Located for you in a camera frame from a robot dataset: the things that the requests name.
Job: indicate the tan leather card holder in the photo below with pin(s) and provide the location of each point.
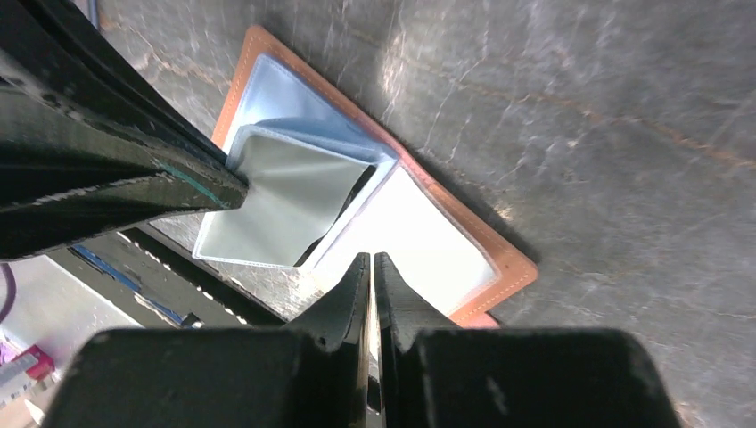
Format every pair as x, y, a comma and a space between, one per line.
301, 145

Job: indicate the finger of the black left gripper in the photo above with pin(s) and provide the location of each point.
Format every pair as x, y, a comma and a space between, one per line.
88, 146

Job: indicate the black credit card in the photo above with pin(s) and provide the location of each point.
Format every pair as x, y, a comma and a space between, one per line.
354, 191

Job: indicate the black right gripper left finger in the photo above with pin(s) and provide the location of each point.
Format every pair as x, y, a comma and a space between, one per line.
311, 372

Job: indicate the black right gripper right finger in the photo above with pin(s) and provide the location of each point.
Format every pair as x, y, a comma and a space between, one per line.
436, 374

